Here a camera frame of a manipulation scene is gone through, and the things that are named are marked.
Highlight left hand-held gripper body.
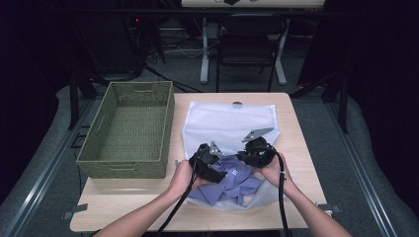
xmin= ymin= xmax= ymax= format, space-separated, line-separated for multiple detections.
xmin=188 ymin=140 xmax=225 ymax=176

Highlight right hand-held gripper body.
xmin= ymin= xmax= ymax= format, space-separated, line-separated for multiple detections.
xmin=241 ymin=126 xmax=277 ymax=169

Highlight purple shirt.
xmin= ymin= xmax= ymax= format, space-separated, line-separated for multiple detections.
xmin=187 ymin=155 xmax=267 ymax=207

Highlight white mesh laundry bag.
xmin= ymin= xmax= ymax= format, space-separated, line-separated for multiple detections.
xmin=174 ymin=101 xmax=294 ymax=212

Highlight green woven basket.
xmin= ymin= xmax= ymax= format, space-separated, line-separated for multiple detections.
xmin=75 ymin=80 xmax=176 ymax=180

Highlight person's left hand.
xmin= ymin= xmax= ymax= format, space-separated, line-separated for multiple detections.
xmin=167 ymin=159 xmax=212 ymax=199

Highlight person's right hand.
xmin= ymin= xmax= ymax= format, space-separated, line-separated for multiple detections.
xmin=252 ymin=152 xmax=294 ymax=196

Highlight white desk with metal legs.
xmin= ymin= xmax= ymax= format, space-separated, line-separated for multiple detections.
xmin=181 ymin=0 xmax=326 ymax=85

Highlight black metal stand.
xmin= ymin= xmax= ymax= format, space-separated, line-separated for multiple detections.
xmin=67 ymin=67 xmax=110 ymax=131
xmin=290 ymin=65 xmax=351 ymax=134

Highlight black folding chair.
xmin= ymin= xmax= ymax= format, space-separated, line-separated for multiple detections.
xmin=215 ymin=13 xmax=290 ymax=93

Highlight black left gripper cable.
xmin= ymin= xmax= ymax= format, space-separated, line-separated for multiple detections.
xmin=153 ymin=153 xmax=201 ymax=237

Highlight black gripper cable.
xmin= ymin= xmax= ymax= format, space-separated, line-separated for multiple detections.
xmin=153 ymin=153 xmax=201 ymax=237
xmin=272 ymin=150 xmax=292 ymax=237

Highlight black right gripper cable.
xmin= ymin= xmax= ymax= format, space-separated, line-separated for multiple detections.
xmin=272 ymin=150 xmax=292 ymax=237

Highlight black floor cable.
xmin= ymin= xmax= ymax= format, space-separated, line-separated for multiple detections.
xmin=143 ymin=63 xmax=203 ymax=94

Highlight grey floor bracket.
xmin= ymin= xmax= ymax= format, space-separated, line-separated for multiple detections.
xmin=315 ymin=202 xmax=342 ymax=215
xmin=61 ymin=202 xmax=89 ymax=221

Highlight aluminium floor rail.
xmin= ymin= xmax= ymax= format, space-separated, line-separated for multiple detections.
xmin=324 ymin=98 xmax=399 ymax=237
xmin=2 ymin=98 xmax=97 ymax=237

